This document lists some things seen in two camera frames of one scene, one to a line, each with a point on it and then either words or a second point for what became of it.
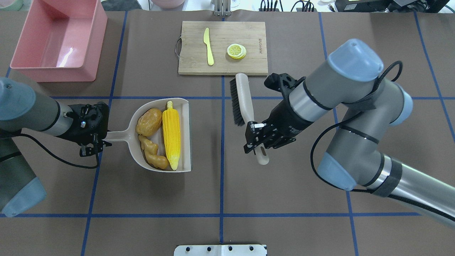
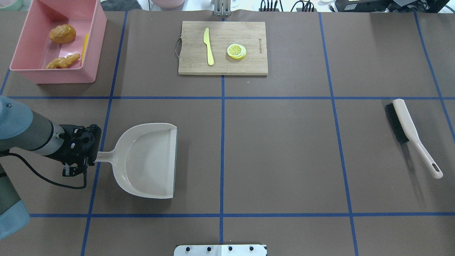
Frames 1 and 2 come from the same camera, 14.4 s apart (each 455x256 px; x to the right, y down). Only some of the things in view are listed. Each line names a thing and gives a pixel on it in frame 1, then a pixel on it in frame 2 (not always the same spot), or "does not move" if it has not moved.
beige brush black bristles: [243, 111] to [405, 131]
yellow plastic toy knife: [207, 41] does not move
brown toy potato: [148, 122] to [63, 33]
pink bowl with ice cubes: [168, 4] does not move
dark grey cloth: [120, 5] does not move
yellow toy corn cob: [171, 123] to [85, 48]
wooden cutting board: [225, 48] does not move
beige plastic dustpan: [184, 164] to [144, 159]
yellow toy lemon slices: [236, 51] does not move
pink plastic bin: [62, 41] does not move
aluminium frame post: [222, 8] does not move
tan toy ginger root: [151, 156] to [63, 62]
